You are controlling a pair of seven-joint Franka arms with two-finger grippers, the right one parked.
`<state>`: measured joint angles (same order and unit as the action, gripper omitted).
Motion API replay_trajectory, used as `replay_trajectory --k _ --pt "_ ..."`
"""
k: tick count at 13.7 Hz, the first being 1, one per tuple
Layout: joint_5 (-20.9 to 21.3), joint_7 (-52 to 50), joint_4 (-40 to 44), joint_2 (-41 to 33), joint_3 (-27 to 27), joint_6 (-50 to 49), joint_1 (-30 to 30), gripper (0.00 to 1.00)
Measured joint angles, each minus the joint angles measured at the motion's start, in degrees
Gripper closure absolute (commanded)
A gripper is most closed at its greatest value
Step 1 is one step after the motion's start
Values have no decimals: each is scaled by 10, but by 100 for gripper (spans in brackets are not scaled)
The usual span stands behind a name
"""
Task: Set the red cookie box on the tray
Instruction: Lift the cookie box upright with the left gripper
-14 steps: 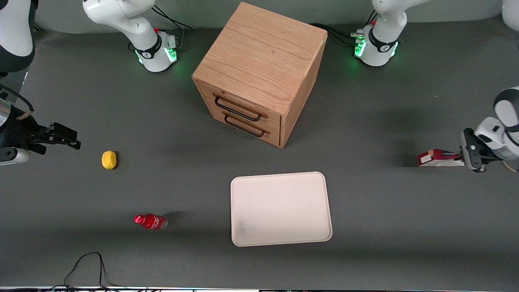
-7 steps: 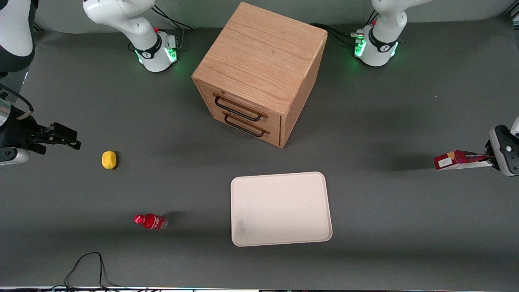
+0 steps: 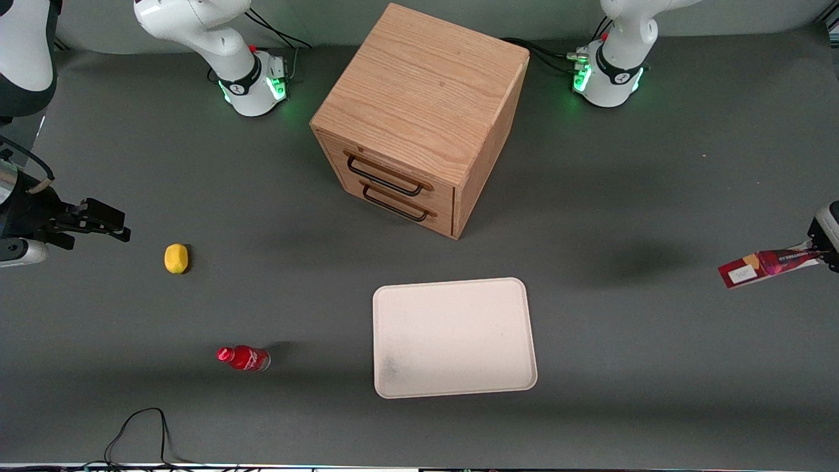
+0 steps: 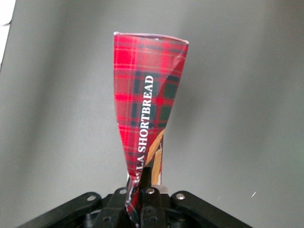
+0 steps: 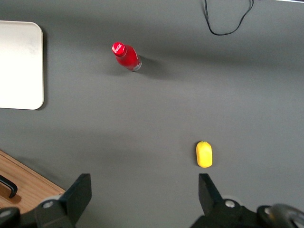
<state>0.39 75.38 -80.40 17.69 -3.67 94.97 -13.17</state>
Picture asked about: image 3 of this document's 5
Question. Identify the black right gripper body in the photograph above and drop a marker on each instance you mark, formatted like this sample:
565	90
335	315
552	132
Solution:
26	211

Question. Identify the wooden two-drawer cabinet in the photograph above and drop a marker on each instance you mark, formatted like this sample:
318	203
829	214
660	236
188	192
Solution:
426	85

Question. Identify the yellow lemon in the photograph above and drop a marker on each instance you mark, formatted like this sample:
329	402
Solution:
175	258

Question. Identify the cream plastic tray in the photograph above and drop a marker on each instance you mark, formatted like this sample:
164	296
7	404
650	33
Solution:
452	337

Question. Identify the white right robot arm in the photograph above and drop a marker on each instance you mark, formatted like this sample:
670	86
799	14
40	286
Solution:
196	26

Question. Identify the red soda bottle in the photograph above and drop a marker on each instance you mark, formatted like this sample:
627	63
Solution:
246	358

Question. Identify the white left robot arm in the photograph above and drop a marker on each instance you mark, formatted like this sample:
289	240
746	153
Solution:
619	46

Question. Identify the wooden drawer front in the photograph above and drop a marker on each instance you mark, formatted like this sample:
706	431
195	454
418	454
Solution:
444	221
444	195

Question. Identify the red tartan cookie box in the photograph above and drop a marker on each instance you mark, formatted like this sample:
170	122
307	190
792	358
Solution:
754	269

